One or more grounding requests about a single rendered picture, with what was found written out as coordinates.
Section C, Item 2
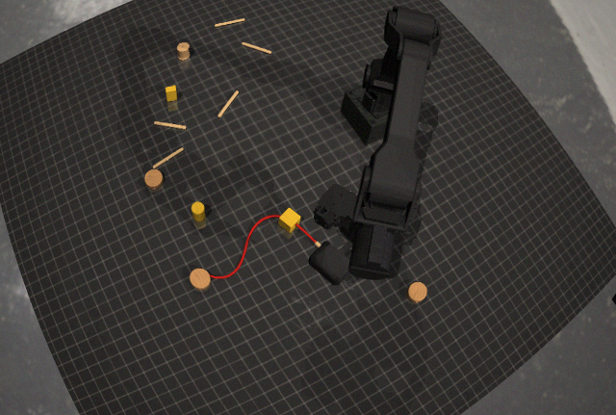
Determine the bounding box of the yellow wooden block with hole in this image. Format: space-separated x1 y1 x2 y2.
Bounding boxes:
278 208 301 233

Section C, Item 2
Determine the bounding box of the round wooden button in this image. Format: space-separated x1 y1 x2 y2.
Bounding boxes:
190 269 211 290

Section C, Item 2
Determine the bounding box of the yellow cylinder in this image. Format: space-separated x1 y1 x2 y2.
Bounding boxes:
192 201 206 221

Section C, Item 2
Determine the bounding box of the round wooden disc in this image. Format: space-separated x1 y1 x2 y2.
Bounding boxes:
406 281 427 302
144 169 164 190

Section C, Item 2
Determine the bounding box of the small yellow block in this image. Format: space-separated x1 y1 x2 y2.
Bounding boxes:
165 86 177 102

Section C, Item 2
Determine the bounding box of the tan wooden cylinder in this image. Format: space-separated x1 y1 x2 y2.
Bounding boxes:
177 42 190 61

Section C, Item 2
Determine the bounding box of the red string with wooden stick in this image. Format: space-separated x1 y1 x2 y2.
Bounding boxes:
210 215 321 279

